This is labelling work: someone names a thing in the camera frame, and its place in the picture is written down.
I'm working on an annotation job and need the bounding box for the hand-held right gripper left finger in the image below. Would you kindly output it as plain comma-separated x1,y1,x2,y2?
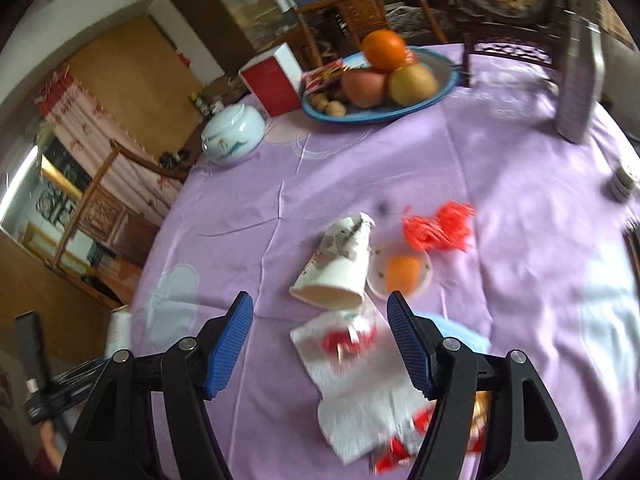
59,290,255,480

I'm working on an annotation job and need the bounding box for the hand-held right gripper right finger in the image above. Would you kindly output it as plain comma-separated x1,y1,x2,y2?
386,290,583,480

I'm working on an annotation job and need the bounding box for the blue face mask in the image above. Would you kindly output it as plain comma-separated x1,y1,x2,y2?
415,312,491,356

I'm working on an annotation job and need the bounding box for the red candy wrapper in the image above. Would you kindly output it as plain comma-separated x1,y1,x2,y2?
320,324,378,361

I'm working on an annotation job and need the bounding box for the white tissue pack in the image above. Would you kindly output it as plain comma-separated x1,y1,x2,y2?
290,307,441,465

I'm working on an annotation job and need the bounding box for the orange jelly cup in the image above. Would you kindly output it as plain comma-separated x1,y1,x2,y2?
367,241,433,297

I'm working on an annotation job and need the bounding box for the red snack bag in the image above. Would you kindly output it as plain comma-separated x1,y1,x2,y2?
370,390,493,476

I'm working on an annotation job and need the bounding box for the floral paper cup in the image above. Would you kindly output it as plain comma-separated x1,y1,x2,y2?
289,212,376,310

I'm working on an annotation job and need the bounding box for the red foam net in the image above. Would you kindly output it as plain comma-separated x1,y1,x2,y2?
402,201,476,253

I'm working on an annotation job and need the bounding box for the curved wooden armchair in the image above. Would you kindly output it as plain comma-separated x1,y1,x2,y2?
45,140,191,306

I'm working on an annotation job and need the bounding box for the white ceramic jar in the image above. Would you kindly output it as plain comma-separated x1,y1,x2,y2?
201,104,266,165

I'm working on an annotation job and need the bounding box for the pink floral curtain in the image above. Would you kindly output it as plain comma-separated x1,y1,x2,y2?
37,67,183,221

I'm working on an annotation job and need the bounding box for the pile of walnuts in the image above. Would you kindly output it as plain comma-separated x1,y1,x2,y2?
309,91,348,118

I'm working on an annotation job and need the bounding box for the yellow pear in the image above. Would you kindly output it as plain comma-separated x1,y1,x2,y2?
389,64,437,107

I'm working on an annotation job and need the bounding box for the red apple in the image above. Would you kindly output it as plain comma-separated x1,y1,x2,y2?
341,69,390,108

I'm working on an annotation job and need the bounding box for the blue fruit plate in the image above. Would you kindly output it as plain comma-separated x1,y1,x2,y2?
301,46,460,123

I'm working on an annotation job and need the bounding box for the red and white box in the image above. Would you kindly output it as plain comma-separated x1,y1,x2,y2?
239,42,303,117

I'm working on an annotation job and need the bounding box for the grey bottle cap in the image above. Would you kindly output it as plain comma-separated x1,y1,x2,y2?
607,157,640,203

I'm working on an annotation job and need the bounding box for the red snack packet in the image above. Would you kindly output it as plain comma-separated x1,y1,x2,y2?
301,59,351,93

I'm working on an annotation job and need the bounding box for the orange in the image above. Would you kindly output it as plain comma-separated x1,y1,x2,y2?
361,30,407,72

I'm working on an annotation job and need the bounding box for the stainless steel bottle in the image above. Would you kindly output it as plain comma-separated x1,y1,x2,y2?
556,12,606,143

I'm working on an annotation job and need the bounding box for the carved wooden chair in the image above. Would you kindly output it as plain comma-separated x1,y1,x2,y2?
295,0,448,58

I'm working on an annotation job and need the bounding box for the glass door cabinet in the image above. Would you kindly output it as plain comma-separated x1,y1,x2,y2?
155,0,281,76

